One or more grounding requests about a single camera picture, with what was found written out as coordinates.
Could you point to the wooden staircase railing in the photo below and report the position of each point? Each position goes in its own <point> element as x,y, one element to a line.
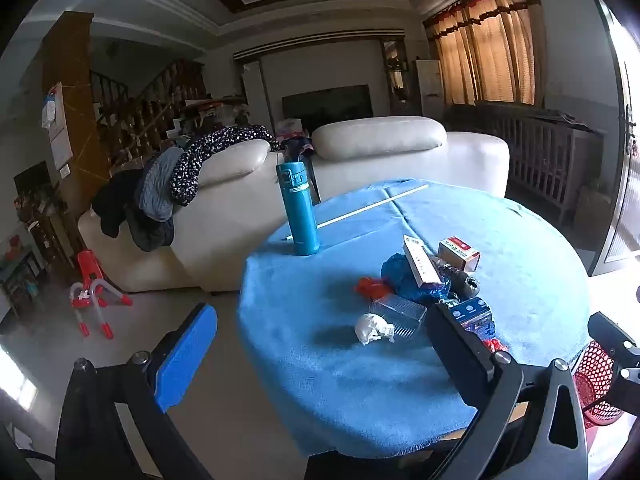
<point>145,115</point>

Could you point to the long white carton box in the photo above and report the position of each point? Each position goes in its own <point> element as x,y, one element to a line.
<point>420,260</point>

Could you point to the cream leather sofa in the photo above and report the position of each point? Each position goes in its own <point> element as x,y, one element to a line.
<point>380,170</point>

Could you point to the pink bag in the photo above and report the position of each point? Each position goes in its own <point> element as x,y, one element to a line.
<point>290,126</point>

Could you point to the grey blue garment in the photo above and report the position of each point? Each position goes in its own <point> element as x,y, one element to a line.
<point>157,185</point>

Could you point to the dark plastic bag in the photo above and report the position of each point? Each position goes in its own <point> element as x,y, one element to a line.
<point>462,282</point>

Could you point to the wooden baby crib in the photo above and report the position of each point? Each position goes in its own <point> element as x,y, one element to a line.
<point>540,160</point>

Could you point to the pile of household clutter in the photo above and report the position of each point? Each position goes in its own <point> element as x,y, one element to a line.
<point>210,110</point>

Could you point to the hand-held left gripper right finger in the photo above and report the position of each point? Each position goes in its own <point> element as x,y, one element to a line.
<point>457,355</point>

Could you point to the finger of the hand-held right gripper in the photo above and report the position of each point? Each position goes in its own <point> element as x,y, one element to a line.
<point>607,322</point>

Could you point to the red white toy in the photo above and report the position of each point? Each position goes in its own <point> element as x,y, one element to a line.
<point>89,267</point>

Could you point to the teal water bottle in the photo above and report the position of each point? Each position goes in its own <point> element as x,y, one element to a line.
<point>300,210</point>

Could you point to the orange wrapper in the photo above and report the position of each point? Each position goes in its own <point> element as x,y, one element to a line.
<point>372,288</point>

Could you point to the flat screen television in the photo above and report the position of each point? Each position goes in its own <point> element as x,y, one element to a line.
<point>327,102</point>

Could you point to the white tissue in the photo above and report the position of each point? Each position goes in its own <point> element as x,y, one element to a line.
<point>370,327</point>

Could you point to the small red wrapper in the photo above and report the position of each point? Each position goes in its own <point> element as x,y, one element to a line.
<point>495,345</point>

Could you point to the clear plastic container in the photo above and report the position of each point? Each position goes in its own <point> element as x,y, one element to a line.
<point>402,312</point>

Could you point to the white cabinet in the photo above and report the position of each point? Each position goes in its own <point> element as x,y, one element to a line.
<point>256,90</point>

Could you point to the black jacket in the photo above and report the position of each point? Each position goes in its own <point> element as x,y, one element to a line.
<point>112,200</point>

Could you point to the wall calendar papers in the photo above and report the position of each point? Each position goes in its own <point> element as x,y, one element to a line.
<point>57,130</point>

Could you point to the round wooden table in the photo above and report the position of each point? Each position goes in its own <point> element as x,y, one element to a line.
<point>370,467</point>

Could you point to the red plastic mesh basket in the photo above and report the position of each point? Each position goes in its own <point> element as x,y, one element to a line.
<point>597,385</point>

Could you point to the white standing air conditioner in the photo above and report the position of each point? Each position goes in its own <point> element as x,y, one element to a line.
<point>429,85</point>

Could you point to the blue tablecloth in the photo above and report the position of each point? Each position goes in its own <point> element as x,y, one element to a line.
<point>325,360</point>

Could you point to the cluttered dark shelf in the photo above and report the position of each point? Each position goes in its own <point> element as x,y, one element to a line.
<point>45,220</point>

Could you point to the dark display cabinet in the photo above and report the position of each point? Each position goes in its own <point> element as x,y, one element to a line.
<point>395,80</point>

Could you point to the small white red box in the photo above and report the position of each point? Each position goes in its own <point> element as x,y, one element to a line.
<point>457,252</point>

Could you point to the tan curtain with red trim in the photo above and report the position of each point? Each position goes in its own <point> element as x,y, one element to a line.
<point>480,55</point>

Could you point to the blue plastic bag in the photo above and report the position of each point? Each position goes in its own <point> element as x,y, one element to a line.
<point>400,275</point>

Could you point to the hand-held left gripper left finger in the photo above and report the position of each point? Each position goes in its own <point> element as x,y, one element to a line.
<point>185,355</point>

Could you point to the dark floral garment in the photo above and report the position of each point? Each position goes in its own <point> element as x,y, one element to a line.
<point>210,147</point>

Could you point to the thin white stick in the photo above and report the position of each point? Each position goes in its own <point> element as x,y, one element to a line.
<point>370,206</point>

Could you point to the blue white carton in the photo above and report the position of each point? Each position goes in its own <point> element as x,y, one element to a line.
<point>472,312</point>

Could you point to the low colourful shelf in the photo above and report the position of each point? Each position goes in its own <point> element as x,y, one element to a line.
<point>20,270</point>

